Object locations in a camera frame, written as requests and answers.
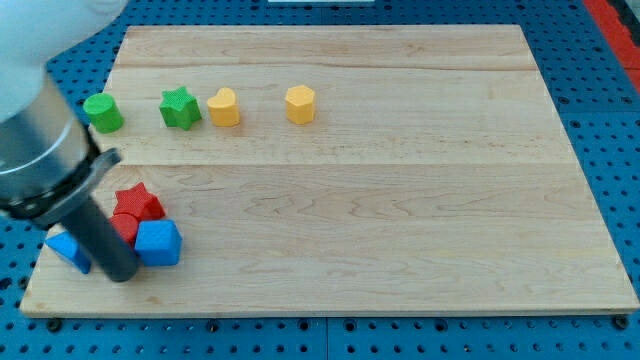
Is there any green cylinder block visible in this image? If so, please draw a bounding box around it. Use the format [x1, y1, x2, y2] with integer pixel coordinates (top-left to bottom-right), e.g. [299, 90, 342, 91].
[83, 93, 124, 134]

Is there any red star block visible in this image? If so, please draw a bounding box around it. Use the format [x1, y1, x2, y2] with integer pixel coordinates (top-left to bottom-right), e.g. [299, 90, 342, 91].
[113, 182, 166, 221]

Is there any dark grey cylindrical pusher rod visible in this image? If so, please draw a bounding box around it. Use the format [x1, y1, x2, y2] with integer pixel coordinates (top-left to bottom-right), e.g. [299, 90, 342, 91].
[61, 198, 138, 282]

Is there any blue cube block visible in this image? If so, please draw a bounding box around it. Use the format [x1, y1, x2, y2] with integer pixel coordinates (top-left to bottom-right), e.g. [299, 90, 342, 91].
[134, 220, 182, 267]

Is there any red cylinder block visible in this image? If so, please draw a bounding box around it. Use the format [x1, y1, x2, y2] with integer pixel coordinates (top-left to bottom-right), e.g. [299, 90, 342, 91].
[109, 213, 139, 248]

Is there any green star block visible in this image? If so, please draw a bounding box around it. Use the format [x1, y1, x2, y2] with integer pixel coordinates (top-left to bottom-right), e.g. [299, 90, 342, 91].
[159, 86, 202, 131]

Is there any yellow hexagon block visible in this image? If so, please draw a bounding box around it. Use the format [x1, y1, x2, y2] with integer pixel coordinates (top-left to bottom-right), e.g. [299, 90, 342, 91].
[285, 85, 315, 125]

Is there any red tape strip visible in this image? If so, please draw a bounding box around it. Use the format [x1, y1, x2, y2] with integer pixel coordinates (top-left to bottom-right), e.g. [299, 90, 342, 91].
[583, 0, 639, 90]

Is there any blue triangle block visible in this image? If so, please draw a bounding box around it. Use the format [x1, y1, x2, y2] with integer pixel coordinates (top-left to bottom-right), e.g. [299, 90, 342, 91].
[45, 232, 92, 275]

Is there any yellow heart block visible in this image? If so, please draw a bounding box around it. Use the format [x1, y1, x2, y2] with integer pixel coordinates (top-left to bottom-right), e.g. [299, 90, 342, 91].
[206, 87, 240, 127]

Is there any wooden board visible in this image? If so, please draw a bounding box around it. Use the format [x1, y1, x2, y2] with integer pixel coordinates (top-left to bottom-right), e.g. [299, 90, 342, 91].
[20, 25, 639, 318]

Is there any black flange mount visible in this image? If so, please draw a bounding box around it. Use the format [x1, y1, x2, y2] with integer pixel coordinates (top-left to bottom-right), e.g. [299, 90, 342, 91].
[1, 134, 122, 230]

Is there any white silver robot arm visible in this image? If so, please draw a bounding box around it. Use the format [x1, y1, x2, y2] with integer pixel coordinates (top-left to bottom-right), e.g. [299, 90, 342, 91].
[1, 0, 138, 282]

